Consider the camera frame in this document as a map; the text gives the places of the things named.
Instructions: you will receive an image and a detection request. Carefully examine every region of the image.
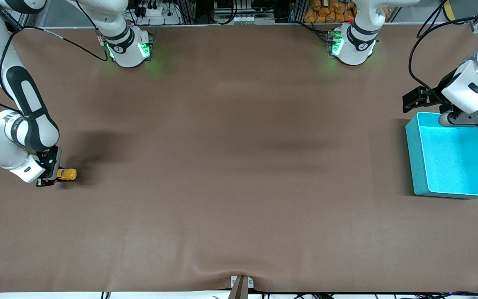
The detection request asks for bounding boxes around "yellow toy beetle car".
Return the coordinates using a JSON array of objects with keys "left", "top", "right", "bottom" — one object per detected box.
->
[{"left": 56, "top": 168, "right": 77, "bottom": 182}]

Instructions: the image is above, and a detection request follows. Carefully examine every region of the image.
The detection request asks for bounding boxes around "teal plastic bin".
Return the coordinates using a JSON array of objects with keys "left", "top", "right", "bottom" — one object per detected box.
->
[{"left": 405, "top": 111, "right": 478, "bottom": 199}]

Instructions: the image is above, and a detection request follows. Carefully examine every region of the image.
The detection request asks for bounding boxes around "orange packaged goods pile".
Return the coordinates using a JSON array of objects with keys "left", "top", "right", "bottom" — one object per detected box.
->
[{"left": 304, "top": 0, "right": 390, "bottom": 24}]

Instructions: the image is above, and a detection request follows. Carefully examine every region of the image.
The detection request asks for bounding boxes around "brown table mat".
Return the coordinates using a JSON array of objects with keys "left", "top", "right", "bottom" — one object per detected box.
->
[{"left": 0, "top": 23, "right": 478, "bottom": 294}]

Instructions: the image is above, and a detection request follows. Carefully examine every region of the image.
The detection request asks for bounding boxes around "white power strip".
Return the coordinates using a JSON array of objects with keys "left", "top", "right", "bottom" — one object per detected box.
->
[{"left": 133, "top": 0, "right": 182, "bottom": 25}]

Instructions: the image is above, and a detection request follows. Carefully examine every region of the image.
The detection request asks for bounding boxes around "white terminal block strip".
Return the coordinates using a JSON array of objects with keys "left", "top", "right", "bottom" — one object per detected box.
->
[{"left": 215, "top": 14, "right": 276, "bottom": 25}]

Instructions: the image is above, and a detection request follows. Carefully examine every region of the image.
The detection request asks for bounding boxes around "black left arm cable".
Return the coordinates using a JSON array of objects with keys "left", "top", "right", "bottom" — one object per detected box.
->
[{"left": 408, "top": 0, "right": 478, "bottom": 95}]

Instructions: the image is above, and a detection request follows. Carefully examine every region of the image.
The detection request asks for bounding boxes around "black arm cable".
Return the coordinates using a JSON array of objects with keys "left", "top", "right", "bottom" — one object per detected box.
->
[
  {"left": 0, "top": 0, "right": 111, "bottom": 113},
  {"left": 408, "top": 0, "right": 478, "bottom": 95}
]

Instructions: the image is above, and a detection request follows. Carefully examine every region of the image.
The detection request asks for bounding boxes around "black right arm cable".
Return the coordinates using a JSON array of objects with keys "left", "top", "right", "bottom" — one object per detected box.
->
[{"left": 0, "top": 0, "right": 111, "bottom": 113}]

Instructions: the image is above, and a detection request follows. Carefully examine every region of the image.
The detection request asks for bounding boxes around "metal table clamp bracket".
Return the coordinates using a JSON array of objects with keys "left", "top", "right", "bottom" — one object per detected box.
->
[{"left": 230, "top": 275, "right": 255, "bottom": 299}]

